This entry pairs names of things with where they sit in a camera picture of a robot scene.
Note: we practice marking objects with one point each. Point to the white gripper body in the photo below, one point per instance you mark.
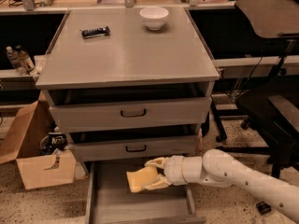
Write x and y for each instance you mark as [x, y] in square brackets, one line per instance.
[174, 170]

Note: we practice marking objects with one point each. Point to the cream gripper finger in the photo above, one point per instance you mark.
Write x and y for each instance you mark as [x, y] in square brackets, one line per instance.
[157, 162]
[159, 182]

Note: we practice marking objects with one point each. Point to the yellow sponge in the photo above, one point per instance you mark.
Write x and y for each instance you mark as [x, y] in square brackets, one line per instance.
[138, 180]

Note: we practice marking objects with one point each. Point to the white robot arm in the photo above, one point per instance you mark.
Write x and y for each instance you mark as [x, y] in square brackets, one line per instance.
[219, 169]

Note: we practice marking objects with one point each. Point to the middle grey drawer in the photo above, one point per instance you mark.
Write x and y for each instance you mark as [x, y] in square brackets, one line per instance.
[134, 143]

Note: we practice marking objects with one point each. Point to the grey drawer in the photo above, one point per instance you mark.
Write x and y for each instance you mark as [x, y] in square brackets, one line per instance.
[127, 115]
[134, 143]
[110, 200]

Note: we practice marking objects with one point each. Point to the bottom grey drawer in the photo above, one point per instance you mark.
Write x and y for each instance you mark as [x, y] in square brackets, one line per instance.
[110, 200]

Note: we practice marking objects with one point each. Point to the grey drawer cabinet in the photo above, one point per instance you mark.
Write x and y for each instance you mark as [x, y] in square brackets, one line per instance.
[131, 64]

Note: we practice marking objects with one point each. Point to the top grey drawer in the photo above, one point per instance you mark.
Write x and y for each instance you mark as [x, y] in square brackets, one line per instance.
[127, 115]

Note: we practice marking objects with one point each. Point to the black device in box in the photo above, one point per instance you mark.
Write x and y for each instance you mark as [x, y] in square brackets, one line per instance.
[51, 142]

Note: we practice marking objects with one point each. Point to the black office chair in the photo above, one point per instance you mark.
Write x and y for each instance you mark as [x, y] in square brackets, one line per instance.
[273, 107]

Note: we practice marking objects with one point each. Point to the open cardboard box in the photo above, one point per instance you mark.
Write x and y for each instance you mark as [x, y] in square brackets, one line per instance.
[31, 125]

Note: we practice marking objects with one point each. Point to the white ceramic bowl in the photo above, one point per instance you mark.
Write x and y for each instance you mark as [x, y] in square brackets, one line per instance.
[154, 18]

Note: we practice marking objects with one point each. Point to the dark blue snack bar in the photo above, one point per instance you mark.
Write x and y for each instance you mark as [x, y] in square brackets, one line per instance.
[101, 31]

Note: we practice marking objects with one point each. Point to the dark plastic bottle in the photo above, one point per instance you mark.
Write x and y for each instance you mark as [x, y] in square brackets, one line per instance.
[25, 59]

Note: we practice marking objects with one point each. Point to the clear plastic water bottle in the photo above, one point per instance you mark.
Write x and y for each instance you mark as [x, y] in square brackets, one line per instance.
[12, 56]

